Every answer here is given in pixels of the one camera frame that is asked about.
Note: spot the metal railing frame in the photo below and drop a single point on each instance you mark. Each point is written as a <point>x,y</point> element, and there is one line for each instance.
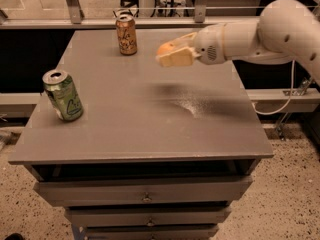
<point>94,14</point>

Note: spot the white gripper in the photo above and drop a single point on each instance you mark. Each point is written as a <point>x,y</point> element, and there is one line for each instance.
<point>209,45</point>

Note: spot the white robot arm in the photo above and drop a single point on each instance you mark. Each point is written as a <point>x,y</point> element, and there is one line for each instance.
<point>286,30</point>

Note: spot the orange soda can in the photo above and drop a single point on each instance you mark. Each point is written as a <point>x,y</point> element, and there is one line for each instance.
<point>126,34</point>

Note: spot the grey drawer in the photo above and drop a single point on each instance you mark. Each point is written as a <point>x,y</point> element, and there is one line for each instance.
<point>143,191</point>
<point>169,232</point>
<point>151,216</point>

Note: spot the middle grey drawer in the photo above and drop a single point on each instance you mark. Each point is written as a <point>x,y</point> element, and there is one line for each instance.
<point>151,216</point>

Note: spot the grey drawer cabinet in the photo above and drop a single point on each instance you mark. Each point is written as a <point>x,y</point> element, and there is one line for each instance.
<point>142,121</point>

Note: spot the bottom grey drawer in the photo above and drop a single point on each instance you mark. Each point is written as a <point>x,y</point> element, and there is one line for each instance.
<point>169,232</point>

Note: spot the orange fruit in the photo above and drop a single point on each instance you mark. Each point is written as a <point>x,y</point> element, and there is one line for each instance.
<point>165,48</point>

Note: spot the top grey drawer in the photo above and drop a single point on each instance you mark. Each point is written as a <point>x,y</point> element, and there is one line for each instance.
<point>143,191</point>

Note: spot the green soda can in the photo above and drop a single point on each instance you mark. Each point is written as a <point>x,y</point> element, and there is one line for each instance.
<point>61,91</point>

